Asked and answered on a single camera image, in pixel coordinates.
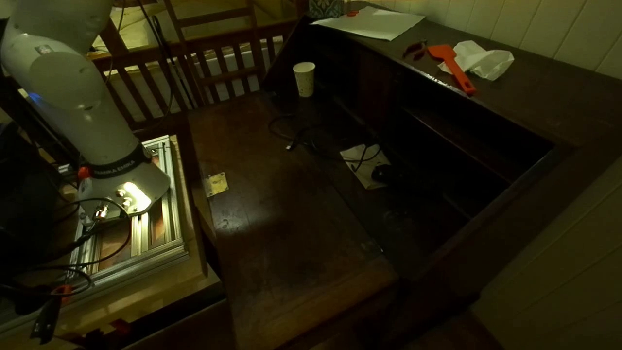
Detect black cylindrical object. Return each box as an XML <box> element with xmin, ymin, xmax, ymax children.
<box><xmin>370</xmin><ymin>164</ymin><xmax>407</xmax><ymax>187</ymax></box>

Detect white paper sheet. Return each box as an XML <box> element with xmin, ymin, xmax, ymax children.
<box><xmin>311</xmin><ymin>6</ymin><xmax>428</xmax><ymax>43</ymax></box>

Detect aluminium frame mount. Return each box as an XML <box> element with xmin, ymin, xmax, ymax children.
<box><xmin>68</xmin><ymin>133</ymin><xmax>191</xmax><ymax>283</ymax></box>

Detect dark red small tool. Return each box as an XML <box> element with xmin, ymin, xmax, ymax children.
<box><xmin>401</xmin><ymin>40</ymin><xmax>430</xmax><ymax>63</ymax></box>

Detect orange plastic scraper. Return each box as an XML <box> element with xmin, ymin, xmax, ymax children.
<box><xmin>426</xmin><ymin>43</ymin><xmax>478</xmax><ymax>98</ymax></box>

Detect dark wooden chair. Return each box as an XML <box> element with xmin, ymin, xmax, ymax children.
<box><xmin>84</xmin><ymin>0</ymin><xmax>302</xmax><ymax>143</ymax></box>

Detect black cable on desk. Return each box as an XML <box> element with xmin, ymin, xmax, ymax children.
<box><xmin>267</xmin><ymin>111</ymin><xmax>327</xmax><ymax>154</ymax></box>

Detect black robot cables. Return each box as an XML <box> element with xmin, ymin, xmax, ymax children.
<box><xmin>0</xmin><ymin>193</ymin><xmax>134</xmax><ymax>308</ymax></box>

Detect dark wooden desk hutch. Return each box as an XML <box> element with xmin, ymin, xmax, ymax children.
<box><xmin>261</xmin><ymin>16</ymin><xmax>622</xmax><ymax>327</ymax></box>

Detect yellow sticky note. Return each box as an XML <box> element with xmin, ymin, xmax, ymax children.
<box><xmin>202</xmin><ymin>172</ymin><xmax>232</xmax><ymax>199</ymax></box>

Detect white paper with cable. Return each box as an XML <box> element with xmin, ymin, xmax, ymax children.
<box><xmin>339</xmin><ymin>143</ymin><xmax>395</xmax><ymax>191</ymax></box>

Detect white paper cup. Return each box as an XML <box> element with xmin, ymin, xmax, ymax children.
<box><xmin>292</xmin><ymin>61</ymin><xmax>319</xmax><ymax>100</ymax></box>

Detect crumpled white tissue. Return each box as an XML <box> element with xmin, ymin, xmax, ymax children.
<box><xmin>438</xmin><ymin>40</ymin><xmax>517</xmax><ymax>82</ymax></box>

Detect red handled clamp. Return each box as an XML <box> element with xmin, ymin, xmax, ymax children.
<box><xmin>29</xmin><ymin>283</ymin><xmax>74</xmax><ymax>347</ymax></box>

